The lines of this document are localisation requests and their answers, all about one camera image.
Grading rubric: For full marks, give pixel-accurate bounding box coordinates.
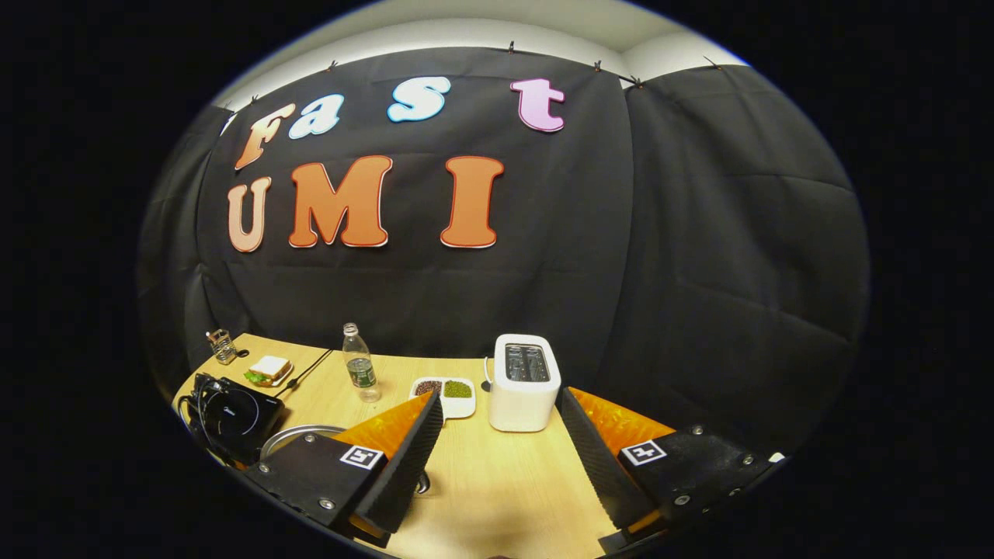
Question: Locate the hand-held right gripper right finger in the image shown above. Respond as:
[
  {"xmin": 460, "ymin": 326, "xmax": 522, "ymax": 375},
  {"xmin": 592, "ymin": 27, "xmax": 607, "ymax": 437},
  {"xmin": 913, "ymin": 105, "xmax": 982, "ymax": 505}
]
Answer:
[{"xmin": 559, "ymin": 386, "xmax": 785, "ymax": 544}]

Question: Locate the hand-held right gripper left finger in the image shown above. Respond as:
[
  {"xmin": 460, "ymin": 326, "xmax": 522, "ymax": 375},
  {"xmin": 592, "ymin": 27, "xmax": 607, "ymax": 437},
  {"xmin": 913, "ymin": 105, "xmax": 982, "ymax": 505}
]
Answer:
[{"xmin": 242, "ymin": 391, "xmax": 445, "ymax": 548}]

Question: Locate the steel pot with black handle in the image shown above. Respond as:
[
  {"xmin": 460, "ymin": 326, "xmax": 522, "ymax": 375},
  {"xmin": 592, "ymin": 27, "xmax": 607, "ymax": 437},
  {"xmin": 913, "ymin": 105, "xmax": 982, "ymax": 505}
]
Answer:
[{"xmin": 259, "ymin": 424, "xmax": 432, "ymax": 495}]

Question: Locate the black induction cooktop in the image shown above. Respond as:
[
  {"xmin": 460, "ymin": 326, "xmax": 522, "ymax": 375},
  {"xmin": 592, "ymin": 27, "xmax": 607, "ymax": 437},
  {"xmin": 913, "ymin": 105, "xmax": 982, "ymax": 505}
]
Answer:
[{"xmin": 185, "ymin": 373, "xmax": 286, "ymax": 467}]

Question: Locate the white divided bean dish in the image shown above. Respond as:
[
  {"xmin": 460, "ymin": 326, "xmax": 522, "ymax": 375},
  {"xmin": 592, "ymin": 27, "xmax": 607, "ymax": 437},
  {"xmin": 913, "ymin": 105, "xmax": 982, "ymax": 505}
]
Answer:
[{"xmin": 409, "ymin": 377, "xmax": 476, "ymax": 420}]

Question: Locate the white toaster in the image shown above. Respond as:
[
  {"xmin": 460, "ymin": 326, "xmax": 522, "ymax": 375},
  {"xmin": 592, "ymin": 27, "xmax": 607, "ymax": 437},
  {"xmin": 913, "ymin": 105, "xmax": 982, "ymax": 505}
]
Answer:
[{"xmin": 488, "ymin": 334, "xmax": 561, "ymax": 432}]

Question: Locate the clear plastic water bottle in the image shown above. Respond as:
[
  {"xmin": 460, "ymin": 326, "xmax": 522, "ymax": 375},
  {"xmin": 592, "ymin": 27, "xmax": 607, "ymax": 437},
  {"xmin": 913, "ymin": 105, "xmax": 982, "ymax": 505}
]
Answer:
[{"xmin": 342, "ymin": 323, "xmax": 382, "ymax": 403}]

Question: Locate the sandwich with white bread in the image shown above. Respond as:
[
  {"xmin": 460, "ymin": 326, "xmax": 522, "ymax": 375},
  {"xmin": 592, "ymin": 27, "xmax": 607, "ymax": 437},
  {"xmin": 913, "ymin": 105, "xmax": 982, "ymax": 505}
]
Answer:
[{"xmin": 245, "ymin": 356, "xmax": 292, "ymax": 385}]

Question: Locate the black backdrop cloth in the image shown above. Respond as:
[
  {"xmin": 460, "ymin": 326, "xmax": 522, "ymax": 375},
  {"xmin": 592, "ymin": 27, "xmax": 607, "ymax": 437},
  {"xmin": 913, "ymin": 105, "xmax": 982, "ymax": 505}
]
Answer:
[{"xmin": 136, "ymin": 45, "xmax": 871, "ymax": 467}]

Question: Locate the black power cable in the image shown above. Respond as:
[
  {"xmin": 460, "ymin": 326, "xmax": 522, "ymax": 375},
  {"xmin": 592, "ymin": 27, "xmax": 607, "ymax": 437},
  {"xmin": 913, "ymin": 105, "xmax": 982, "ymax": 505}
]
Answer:
[{"xmin": 272, "ymin": 349, "xmax": 335, "ymax": 401}]

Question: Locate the wire utensil holder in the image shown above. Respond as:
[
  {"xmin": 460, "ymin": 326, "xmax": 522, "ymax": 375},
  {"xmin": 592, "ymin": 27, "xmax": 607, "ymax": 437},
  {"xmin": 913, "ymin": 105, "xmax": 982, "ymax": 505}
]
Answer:
[{"xmin": 206, "ymin": 329, "xmax": 238, "ymax": 366}]

